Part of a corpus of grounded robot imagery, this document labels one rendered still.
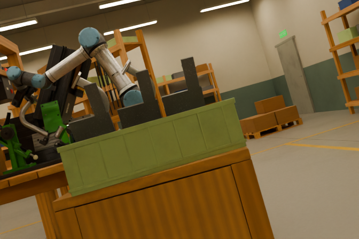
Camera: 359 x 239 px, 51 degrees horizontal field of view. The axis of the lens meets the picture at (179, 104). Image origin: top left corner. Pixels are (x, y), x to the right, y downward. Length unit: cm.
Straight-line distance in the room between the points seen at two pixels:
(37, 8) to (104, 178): 895
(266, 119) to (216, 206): 709
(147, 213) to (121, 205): 9
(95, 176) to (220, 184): 41
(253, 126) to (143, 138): 697
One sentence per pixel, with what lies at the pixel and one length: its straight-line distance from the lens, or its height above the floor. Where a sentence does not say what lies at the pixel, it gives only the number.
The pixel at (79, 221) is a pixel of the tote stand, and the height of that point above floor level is 70.
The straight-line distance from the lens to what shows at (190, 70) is 134.
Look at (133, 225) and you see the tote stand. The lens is 130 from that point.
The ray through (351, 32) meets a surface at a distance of 783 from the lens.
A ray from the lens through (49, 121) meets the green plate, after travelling 260.
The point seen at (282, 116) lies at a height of 31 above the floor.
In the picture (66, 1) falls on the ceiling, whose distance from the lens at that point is 1004.
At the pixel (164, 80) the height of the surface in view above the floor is 204.
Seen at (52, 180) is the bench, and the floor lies 81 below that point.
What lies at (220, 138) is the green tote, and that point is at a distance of 127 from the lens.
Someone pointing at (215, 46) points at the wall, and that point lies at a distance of 1218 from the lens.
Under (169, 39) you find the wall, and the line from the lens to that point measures 1194.
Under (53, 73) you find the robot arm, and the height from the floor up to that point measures 138.
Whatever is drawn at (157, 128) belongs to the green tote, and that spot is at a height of 93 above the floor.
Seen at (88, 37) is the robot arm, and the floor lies 148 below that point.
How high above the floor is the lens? 95
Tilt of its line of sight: 1 degrees up
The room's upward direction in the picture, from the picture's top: 16 degrees counter-clockwise
